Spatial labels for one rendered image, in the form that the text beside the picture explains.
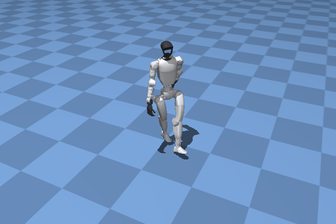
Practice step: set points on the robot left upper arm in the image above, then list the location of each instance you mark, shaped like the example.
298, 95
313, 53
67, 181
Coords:
179, 65

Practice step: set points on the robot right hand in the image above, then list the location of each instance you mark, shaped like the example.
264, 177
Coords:
149, 108

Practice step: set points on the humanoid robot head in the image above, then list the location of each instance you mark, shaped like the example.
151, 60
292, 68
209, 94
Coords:
166, 45

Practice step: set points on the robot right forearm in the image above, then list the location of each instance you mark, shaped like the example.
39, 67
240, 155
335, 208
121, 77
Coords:
150, 93

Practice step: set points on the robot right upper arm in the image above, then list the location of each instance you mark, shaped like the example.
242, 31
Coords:
153, 66

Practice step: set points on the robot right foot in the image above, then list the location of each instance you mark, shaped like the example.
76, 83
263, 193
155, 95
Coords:
166, 137

